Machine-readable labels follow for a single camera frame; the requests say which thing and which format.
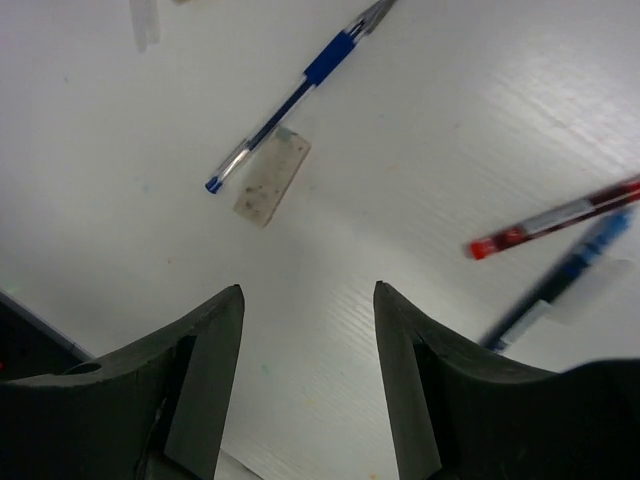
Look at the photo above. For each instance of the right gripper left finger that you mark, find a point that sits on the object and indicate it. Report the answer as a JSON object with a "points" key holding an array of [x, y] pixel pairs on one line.
{"points": [[154, 409]]}

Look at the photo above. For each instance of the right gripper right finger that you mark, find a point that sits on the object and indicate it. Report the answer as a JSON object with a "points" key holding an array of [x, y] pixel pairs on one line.
{"points": [[460, 411]]}

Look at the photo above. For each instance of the white rectangular eraser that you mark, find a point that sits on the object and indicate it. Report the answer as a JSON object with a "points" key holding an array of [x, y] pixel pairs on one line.
{"points": [[272, 172]]}

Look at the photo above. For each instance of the blue grip clear pen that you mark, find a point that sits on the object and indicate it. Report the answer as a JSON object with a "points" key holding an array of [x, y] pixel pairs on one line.
{"points": [[332, 55]]}

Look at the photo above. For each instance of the clear tape roll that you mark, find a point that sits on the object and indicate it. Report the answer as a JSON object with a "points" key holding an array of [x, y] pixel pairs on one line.
{"points": [[145, 22]]}

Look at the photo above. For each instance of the blue pen with clip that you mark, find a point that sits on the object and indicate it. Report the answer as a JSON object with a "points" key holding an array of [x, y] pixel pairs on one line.
{"points": [[590, 249]]}

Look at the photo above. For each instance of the red pen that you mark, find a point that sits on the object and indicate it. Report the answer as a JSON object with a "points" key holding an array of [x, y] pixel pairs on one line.
{"points": [[576, 211]]}

